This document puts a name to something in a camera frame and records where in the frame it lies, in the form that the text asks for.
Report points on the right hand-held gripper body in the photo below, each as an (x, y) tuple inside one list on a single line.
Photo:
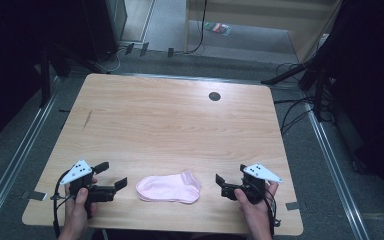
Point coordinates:
[(255, 190)]

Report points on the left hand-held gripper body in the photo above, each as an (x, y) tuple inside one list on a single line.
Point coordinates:
[(101, 193)]

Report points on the person's right hand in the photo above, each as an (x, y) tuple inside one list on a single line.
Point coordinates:
[(258, 216)]

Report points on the person's left hand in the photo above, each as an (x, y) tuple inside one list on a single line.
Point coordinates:
[(76, 216)]

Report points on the grey tape strip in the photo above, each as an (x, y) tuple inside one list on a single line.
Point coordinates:
[(292, 206), (35, 195)]

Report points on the person's dark clothing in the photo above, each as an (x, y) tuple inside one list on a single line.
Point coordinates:
[(166, 236)]

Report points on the black round table grommet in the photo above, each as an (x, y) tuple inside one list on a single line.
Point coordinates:
[(214, 96)]

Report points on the black metal stand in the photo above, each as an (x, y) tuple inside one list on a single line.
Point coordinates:
[(318, 90), (45, 76)]

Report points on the small black floor plug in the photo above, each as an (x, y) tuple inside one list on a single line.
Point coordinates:
[(129, 48)]

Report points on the black cabinet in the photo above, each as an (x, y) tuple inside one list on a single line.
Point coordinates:
[(100, 26)]

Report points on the colourful striped packet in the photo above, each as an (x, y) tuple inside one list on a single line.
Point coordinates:
[(217, 28)]

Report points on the dark curtain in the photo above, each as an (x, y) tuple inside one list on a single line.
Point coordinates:
[(10, 50), (373, 83)]

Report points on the metal floor rail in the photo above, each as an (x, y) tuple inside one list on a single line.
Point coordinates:
[(333, 166), (16, 156)]

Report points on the light wooden frame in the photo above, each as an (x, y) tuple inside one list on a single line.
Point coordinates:
[(246, 10)]

